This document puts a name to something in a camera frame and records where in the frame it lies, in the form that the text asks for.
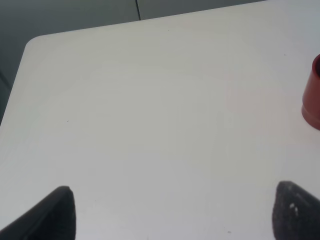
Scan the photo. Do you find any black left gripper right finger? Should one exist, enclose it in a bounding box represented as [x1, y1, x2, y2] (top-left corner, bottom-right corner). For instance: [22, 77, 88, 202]
[272, 181, 320, 240]

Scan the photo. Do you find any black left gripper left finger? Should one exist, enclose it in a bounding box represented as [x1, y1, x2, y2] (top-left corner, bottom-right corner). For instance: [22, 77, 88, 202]
[0, 186, 76, 240]

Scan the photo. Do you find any red plastic cup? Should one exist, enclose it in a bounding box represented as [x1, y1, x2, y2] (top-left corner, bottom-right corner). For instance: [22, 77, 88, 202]
[301, 55, 320, 130]

